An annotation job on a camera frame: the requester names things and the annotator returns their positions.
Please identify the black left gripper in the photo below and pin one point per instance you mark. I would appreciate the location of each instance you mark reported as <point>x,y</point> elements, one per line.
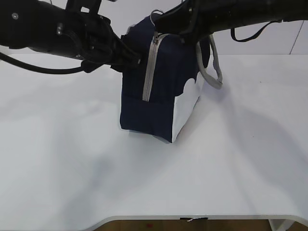
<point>95,40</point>

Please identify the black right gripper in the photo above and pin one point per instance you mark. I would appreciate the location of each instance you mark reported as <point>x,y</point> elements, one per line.
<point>183,20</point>

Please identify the navy insulated lunch bag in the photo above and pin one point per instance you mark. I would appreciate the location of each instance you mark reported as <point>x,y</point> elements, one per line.
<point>159,95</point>

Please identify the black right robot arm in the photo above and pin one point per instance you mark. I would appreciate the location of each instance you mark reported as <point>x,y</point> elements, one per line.
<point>229,14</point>

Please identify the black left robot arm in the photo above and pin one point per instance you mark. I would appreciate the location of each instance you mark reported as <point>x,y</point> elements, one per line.
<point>37,25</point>

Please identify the black tape on table edge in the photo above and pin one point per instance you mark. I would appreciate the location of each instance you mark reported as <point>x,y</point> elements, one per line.
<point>192,219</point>

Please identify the white table leg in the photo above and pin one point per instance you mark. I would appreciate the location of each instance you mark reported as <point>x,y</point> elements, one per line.
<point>280,224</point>

